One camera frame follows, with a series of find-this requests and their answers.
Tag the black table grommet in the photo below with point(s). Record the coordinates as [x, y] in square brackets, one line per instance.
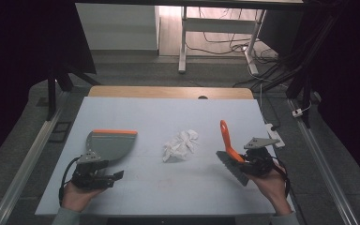
[202, 97]

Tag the black curtain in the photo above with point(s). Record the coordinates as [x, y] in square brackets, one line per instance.
[12, 62]
[353, 78]

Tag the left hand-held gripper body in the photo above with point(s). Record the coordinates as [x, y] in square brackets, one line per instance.
[89, 175]

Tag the wooden table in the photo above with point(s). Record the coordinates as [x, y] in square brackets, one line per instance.
[153, 92]

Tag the grey dustpan with orange edge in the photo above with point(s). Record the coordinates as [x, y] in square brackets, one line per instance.
[112, 146]

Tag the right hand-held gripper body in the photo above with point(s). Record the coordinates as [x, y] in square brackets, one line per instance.
[259, 162]

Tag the person's left hand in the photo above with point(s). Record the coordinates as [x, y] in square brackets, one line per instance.
[76, 197]

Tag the white board table cover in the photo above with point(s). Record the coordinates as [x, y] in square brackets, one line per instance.
[168, 193]

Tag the aluminium floor rail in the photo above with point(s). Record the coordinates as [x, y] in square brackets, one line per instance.
[28, 162]
[322, 168]

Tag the white paper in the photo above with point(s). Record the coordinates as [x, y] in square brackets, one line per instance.
[181, 145]

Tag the small white adapter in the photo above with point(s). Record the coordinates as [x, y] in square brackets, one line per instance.
[297, 112]

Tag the white desk frame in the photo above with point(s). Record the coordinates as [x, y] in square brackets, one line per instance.
[218, 25]

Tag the black tripod stand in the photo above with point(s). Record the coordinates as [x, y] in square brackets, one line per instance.
[51, 93]
[306, 93]

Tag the black rectangular floor frame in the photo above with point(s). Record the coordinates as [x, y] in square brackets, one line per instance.
[56, 137]

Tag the person's right hand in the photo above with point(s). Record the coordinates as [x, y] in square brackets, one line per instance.
[270, 187]

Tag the white power strip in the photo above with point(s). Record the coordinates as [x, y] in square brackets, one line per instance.
[276, 139]

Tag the white cabinet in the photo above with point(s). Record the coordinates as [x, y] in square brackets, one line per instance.
[118, 28]

